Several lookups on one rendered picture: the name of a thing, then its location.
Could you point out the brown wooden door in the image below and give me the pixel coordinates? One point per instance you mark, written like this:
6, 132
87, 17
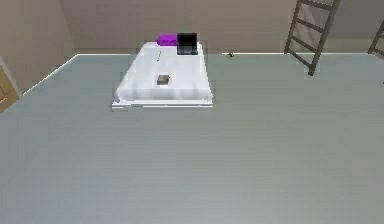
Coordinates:
6, 90

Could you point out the small brown book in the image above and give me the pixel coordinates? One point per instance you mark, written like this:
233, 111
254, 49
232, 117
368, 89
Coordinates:
163, 79

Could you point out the purple pillow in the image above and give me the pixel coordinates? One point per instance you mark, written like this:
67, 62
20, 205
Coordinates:
167, 40

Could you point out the black laptop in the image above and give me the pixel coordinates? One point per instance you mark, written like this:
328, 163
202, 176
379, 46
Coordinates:
187, 43

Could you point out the small black floor object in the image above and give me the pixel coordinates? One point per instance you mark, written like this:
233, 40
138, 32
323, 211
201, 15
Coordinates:
230, 54

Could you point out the white bed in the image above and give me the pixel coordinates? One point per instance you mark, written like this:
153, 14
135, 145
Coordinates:
146, 83

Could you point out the brown ladder shelf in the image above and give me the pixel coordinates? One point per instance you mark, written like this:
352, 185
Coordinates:
377, 41
311, 33

